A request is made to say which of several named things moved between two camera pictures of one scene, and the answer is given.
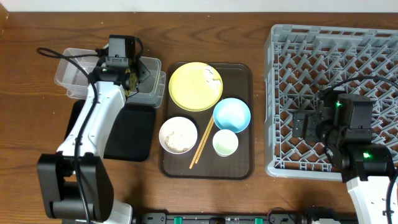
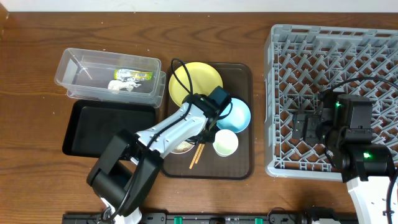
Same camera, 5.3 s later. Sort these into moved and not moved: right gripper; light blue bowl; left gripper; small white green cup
Moved: left gripper
Not moved: small white green cup; light blue bowl; right gripper
